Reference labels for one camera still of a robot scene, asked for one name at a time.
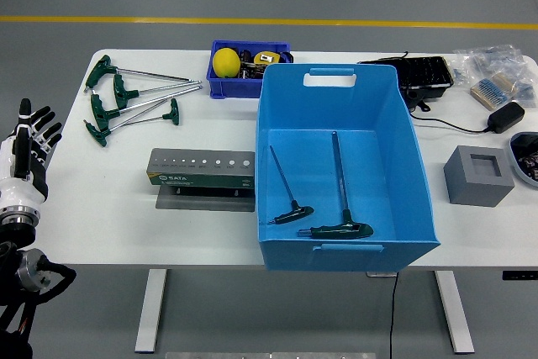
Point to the black round part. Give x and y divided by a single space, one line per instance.
245 57

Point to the dark blue plastic bin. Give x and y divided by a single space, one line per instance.
235 88

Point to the beige component strip pack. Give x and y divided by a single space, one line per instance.
494 91

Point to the grey green hex key holder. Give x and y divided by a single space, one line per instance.
202 180

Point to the black table control panel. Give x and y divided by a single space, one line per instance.
519 275

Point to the black power adapter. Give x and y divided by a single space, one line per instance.
504 117

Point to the light blue plastic box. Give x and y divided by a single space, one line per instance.
378 174

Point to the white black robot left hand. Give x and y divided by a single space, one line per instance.
21 186

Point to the yellow tape measure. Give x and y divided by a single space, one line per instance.
265 59

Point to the round grey tray with parts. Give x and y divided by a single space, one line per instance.
527 144

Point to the yellow lemon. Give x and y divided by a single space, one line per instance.
225 62

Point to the grey cube with recess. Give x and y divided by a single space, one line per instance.
462 182

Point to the black flat case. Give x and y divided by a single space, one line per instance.
433 73

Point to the clear bag of blue parts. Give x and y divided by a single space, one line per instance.
527 90
496 58

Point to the white table leg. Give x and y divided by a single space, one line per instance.
456 313
149 313

